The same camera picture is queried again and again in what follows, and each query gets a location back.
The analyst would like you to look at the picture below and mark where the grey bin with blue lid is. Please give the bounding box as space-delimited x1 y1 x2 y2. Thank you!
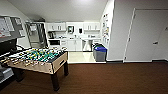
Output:
94 46 108 63

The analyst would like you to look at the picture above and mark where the white drawer cabinet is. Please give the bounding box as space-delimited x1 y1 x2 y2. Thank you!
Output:
60 39 69 51

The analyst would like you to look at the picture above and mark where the black coffee maker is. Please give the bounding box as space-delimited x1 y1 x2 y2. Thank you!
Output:
48 31 55 40

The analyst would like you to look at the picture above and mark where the foosball table with green field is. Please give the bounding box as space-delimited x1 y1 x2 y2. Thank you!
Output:
0 46 70 92

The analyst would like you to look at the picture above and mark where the stainless steel refrigerator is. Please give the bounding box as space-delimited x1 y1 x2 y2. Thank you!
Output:
25 21 48 50

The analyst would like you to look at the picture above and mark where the white room door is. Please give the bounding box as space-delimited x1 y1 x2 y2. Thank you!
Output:
123 8 168 63

